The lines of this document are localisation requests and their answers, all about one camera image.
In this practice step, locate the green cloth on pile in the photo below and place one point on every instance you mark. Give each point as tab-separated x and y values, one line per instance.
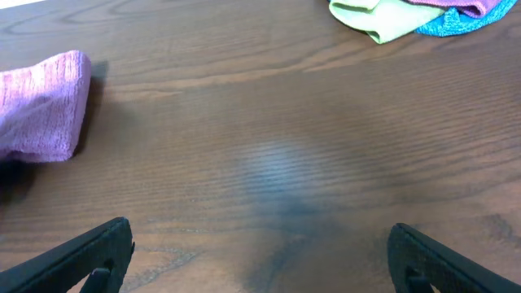
383	20

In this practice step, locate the blue cloth on pile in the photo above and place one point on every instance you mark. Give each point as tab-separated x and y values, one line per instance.
453	22

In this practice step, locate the purple cloth on pile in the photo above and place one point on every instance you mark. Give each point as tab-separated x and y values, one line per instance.
473	8

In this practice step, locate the purple cloth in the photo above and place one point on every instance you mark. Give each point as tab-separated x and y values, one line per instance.
473	8
43	108

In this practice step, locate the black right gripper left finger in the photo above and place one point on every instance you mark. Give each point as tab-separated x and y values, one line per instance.
100	256

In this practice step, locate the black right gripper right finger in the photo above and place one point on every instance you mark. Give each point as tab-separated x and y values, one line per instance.
418	263

